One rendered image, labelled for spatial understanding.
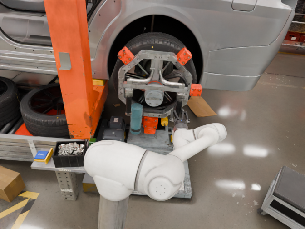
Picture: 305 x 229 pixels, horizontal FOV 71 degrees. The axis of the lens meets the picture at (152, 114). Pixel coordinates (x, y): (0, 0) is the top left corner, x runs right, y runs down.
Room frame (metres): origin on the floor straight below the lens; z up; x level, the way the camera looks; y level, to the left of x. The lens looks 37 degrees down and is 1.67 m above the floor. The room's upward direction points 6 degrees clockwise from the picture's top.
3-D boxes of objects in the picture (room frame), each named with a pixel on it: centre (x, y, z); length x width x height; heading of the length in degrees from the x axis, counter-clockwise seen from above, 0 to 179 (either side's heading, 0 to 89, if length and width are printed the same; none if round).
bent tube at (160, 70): (1.32, -0.10, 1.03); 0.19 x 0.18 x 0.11; 3
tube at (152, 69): (1.31, 0.10, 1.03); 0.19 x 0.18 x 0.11; 3
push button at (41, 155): (0.97, 0.74, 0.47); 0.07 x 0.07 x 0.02; 3
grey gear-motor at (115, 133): (1.49, 0.32, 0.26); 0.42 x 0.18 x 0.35; 3
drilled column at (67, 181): (0.98, 0.60, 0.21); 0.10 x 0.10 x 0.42; 3
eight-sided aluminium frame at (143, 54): (1.44, 0.01, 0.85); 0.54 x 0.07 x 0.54; 93
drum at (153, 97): (1.37, 0.01, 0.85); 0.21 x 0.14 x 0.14; 3
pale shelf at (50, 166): (0.98, 0.57, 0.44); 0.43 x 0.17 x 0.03; 93
